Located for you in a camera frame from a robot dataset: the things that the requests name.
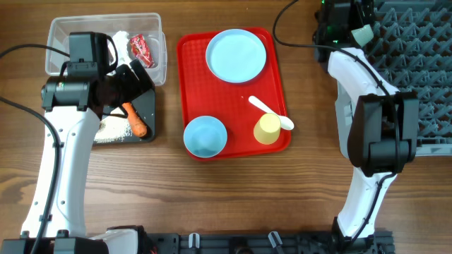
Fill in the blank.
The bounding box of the mint green bowl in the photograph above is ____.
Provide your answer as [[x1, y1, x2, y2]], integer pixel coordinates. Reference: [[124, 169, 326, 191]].
[[351, 24, 374, 47]]

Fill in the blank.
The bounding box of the red strawberry snack wrapper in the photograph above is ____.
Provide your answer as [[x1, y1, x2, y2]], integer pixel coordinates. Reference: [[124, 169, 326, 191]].
[[129, 34, 154, 68]]

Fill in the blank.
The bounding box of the white tissue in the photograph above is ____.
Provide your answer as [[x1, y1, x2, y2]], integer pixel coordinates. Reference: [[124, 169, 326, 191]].
[[112, 31, 131, 67]]

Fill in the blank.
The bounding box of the white rice pile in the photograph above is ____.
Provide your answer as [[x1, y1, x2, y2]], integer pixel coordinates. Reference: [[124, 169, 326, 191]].
[[94, 107, 133, 144]]

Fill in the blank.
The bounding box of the orange carrot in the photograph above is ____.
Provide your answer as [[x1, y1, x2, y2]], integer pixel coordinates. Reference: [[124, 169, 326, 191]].
[[122, 102, 148, 138]]

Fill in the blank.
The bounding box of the light blue bowl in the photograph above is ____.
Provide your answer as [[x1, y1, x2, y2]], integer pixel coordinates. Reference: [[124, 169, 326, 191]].
[[183, 116, 228, 159]]

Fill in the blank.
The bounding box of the light blue plate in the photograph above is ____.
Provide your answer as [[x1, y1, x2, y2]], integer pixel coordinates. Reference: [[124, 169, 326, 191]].
[[206, 29, 267, 83]]

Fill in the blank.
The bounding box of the white plastic spoon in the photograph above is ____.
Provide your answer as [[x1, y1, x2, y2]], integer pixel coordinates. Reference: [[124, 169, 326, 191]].
[[248, 95, 295, 131]]

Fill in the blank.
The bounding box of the yellow plastic cup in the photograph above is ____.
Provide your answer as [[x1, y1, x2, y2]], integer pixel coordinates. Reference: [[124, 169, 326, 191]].
[[254, 113, 281, 145]]

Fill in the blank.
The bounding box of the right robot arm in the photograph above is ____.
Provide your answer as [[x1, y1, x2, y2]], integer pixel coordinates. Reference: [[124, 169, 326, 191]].
[[313, 0, 419, 253]]

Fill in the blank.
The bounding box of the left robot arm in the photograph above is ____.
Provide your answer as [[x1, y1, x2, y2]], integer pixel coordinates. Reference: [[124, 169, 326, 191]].
[[1, 60, 154, 253]]

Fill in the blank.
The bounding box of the black waste tray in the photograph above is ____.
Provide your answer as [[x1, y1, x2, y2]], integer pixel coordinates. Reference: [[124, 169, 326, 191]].
[[94, 90, 157, 145]]

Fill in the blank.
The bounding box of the grey dishwasher rack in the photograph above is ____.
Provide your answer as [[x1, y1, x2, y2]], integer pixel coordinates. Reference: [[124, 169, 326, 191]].
[[362, 1, 451, 156]]

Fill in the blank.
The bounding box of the clear plastic bin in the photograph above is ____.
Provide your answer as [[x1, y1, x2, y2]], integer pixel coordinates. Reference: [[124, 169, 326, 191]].
[[47, 13, 167, 86]]

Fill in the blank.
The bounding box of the red serving tray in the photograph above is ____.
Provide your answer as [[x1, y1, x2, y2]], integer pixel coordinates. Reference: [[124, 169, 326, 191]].
[[177, 27, 292, 159]]

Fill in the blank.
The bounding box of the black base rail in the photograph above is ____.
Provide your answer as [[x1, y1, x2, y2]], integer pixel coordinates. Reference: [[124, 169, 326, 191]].
[[141, 227, 396, 254]]

